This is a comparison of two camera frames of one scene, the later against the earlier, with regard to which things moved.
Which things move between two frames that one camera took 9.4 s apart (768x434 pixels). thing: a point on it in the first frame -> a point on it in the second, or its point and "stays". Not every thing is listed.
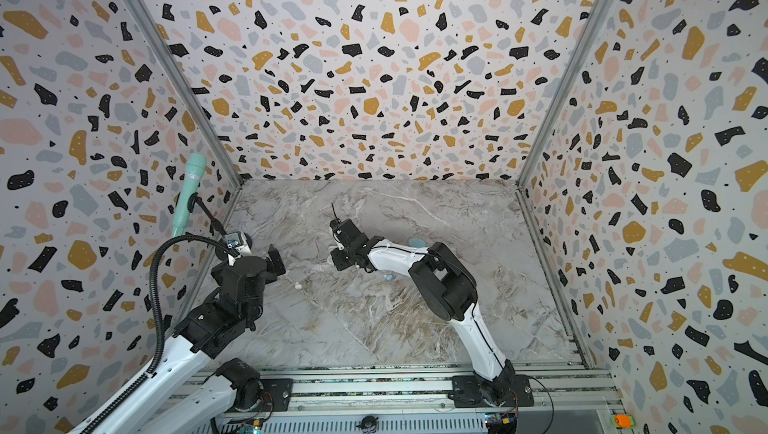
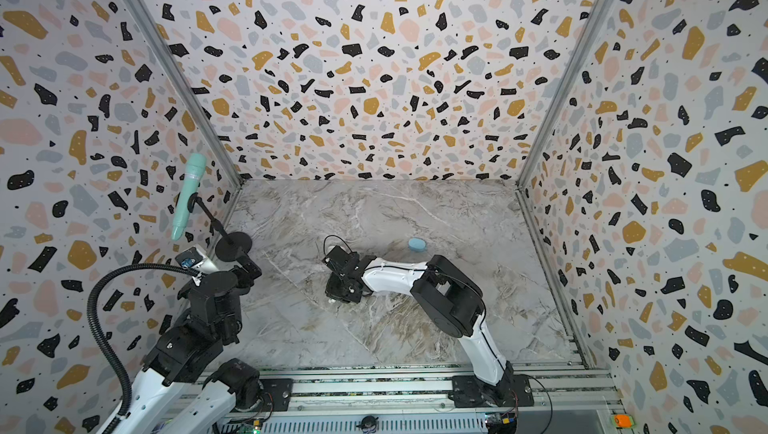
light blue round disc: [417, 243] stays
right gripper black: [337, 256] -> [331, 292]
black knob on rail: [368, 424] stays
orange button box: [622, 421] stays
